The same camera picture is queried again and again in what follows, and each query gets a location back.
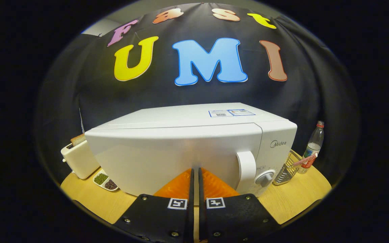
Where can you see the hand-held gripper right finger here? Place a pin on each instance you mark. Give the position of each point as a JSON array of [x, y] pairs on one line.
[[202, 212]]

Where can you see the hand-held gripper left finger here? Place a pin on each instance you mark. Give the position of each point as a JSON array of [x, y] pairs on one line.
[[191, 209]]

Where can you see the white microwave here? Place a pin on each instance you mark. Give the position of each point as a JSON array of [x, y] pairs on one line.
[[181, 148]]

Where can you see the divided tray of beans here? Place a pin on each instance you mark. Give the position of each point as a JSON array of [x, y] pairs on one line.
[[101, 178]]

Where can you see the red and white straw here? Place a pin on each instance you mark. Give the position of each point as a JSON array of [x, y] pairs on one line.
[[304, 159]]

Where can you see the white toaster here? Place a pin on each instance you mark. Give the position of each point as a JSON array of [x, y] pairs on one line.
[[79, 160]]

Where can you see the toast slice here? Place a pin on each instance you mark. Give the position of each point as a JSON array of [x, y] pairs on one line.
[[78, 139]]

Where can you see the clear plastic water bottle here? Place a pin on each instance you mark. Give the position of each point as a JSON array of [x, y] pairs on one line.
[[314, 141]]

